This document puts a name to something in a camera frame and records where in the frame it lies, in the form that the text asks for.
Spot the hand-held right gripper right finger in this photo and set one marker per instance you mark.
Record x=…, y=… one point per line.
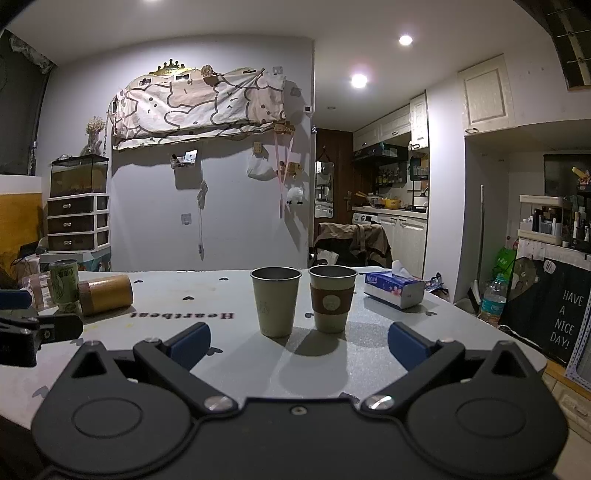
x=408, y=346

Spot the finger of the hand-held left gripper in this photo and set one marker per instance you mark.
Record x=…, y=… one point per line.
x=55, y=330
x=14, y=300

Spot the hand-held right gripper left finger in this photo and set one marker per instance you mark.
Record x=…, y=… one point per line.
x=191, y=346

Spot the brown cylindrical cup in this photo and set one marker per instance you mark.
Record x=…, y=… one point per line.
x=106, y=295

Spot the cup with brown sleeve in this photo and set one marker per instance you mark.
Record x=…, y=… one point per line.
x=332, y=302

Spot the plain pale green cup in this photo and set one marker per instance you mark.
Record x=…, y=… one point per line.
x=275, y=304

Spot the clear glass jar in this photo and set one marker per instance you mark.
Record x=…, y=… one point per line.
x=39, y=288

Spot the green drink can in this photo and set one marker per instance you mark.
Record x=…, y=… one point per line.
x=63, y=286

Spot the blue tissue box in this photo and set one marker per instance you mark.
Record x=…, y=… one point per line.
x=392, y=288

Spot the plastic water bottle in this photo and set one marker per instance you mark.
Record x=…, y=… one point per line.
x=491, y=302

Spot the white drawer cabinet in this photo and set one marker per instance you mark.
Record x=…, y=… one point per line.
x=78, y=224

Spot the white kitchen counter cabinet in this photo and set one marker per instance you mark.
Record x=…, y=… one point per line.
x=406, y=242

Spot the brown jacket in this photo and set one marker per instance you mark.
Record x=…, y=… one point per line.
x=360, y=240

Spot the green shopping bag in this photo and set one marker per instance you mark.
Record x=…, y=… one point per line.
x=505, y=263

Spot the white washing machine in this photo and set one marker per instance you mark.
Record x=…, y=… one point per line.
x=365, y=218

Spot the glass fish tank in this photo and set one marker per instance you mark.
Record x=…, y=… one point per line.
x=78, y=177

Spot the black printed banner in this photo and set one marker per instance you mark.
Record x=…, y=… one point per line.
x=549, y=300

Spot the white plush toy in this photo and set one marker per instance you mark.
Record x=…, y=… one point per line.
x=295, y=194

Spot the white cosmetics organizer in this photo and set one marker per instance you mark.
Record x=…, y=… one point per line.
x=549, y=226

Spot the dried flower bouquet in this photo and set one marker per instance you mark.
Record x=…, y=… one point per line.
x=95, y=131

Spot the white hanging bag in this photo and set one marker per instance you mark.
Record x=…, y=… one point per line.
x=259, y=167

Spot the black range hood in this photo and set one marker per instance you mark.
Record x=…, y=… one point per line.
x=381, y=151

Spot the printed blanket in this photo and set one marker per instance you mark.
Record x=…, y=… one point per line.
x=198, y=104

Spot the white upper cabinet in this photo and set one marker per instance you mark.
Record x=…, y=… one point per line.
x=488, y=94

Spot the round ceiling light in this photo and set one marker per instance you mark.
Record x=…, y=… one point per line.
x=358, y=81
x=405, y=39

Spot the gold crown decoration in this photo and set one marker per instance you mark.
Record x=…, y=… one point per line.
x=168, y=69

